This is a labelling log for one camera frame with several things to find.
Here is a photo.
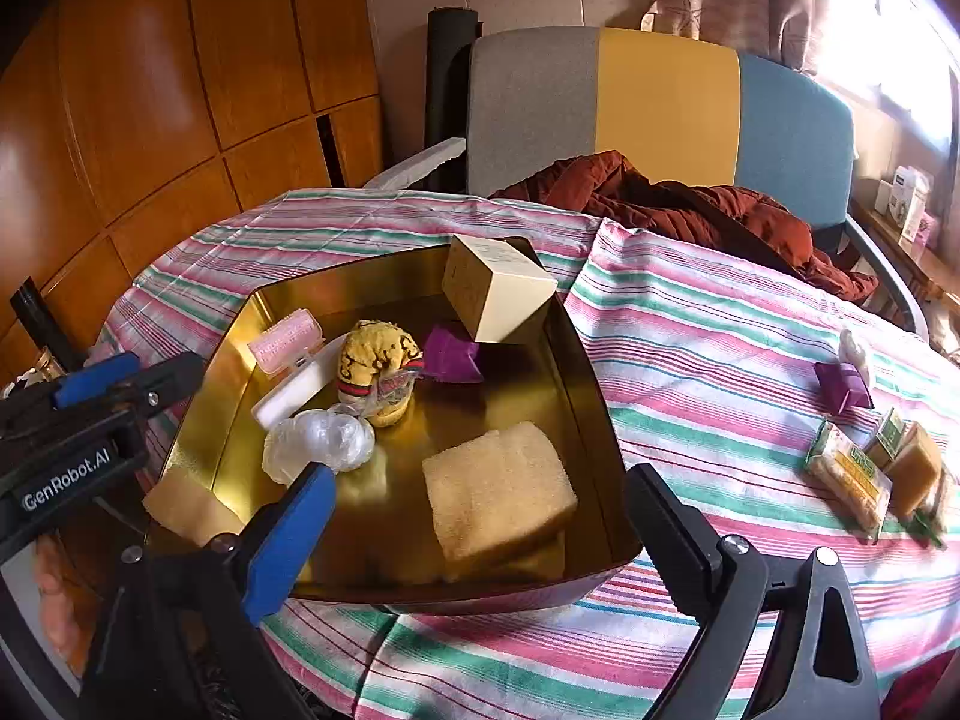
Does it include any white carton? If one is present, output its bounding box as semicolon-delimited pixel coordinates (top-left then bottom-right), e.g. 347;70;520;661
896;169;932;242

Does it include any beige cardboard box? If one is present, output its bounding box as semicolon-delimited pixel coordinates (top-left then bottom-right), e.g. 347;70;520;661
441;234;560;346

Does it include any grey yellow blue chair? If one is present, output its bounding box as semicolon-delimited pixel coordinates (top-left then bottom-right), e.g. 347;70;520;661
465;26;931;338

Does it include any yellow plush toy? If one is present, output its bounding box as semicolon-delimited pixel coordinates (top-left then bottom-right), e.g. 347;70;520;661
335;320;425;428

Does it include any wooden side table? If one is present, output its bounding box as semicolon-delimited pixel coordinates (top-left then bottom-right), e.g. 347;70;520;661
851;199;960;316

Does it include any small green snack packet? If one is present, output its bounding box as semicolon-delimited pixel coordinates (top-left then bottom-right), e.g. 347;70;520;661
870;406;913;466

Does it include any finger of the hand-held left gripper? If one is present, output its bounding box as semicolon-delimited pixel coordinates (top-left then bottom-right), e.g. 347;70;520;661
51;352;140;410
71;352;207;432

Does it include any striped tablecloth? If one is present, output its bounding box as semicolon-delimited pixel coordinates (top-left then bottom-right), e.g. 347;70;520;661
97;187;960;720

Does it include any cracker packet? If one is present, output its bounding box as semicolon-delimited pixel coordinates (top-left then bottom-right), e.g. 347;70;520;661
806;420;893;545

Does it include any window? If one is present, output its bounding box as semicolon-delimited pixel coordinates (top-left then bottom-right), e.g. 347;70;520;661
817;0;960;158

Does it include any black rolled mat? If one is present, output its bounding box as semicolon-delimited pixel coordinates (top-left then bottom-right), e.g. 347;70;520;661
424;7;481;192

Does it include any green wrapped packet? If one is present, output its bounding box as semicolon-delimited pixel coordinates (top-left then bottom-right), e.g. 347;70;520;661
906;465;955;548

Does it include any red-brown padded jacket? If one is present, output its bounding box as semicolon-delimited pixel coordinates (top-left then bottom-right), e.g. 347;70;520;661
487;150;878;305

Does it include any clear plastic ball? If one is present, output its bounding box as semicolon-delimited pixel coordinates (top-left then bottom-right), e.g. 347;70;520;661
262;403;376;482

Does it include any white crumpled wrapper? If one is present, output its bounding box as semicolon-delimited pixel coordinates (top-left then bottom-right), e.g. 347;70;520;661
838;328;875;383

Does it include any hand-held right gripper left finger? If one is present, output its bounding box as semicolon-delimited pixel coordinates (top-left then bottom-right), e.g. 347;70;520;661
79;463;337;720

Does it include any purple paper box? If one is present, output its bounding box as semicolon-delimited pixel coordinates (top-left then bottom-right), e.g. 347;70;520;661
814;361;873;415
424;324;485;385

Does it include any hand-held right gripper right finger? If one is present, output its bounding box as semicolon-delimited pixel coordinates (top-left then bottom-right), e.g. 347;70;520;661
622;463;882;720

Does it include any black post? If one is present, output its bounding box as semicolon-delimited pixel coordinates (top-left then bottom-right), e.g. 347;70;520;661
9;277;77;374

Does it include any wooden wardrobe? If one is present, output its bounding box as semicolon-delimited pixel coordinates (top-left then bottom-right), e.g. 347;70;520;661
0;0;383;361

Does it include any gold tin box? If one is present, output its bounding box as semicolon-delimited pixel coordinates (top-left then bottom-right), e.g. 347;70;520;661
146;236;644;616

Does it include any person's left hand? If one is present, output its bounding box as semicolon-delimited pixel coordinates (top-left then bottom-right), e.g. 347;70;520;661
31;532;100;680

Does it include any yellow sponge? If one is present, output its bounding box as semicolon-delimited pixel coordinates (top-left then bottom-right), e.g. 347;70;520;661
885;424;944;518
421;421;579;565
142;465;245;548

